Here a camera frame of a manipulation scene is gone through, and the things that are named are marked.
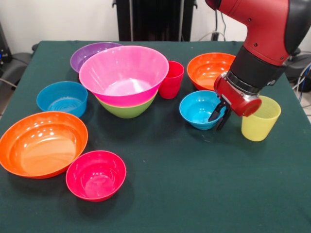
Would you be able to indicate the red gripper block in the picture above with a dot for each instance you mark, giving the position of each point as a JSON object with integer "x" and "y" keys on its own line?
{"x": 233, "y": 97}

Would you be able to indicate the small cyan bowl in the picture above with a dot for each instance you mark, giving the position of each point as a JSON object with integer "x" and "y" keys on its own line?
{"x": 196, "y": 109}

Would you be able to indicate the yellow cup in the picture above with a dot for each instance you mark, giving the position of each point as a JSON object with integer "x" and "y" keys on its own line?
{"x": 260, "y": 126}

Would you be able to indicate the large magenta bowl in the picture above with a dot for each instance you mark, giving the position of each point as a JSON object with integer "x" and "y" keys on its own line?
{"x": 121, "y": 72}

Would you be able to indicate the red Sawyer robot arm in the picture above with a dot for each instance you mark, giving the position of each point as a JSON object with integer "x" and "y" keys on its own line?
{"x": 262, "y": 36}

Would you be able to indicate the orange bowl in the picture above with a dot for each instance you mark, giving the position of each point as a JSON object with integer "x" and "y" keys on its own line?
{"x": 206, "y": 70}
{"x": 43, "y": 145}

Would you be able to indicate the red cup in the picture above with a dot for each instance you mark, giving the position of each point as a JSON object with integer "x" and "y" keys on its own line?
{"x": 170, "y": 82}

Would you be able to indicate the dark green table cloth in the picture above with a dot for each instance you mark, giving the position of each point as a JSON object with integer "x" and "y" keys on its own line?
{"x": 218, "y": 182}

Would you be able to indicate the green bowl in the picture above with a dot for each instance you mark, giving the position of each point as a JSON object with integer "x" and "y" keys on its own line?
{"x": 128, "y": 111}

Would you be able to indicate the small crimson bowl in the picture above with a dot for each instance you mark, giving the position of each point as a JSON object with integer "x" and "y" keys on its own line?
{"x": 96, "y": 176}

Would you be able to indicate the purple bowl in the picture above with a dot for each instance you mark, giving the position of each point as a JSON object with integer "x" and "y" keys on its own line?
{"x": 82, "y": 57}

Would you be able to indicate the straight-sided blue bowl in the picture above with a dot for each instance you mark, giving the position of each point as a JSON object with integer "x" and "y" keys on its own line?
{"x": 62, "y": 99}

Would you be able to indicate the black computer box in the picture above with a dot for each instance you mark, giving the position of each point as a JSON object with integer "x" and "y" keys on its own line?
{"x": 3, "y": 48}

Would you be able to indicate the black pedestal foot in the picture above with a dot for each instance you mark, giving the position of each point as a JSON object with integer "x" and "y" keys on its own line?
{"x": 300, "y": 63}
{"x": 20, "y": 63}

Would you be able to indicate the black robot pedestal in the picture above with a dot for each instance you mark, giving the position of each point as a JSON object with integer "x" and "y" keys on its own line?
{"x": 153, "y": 19}

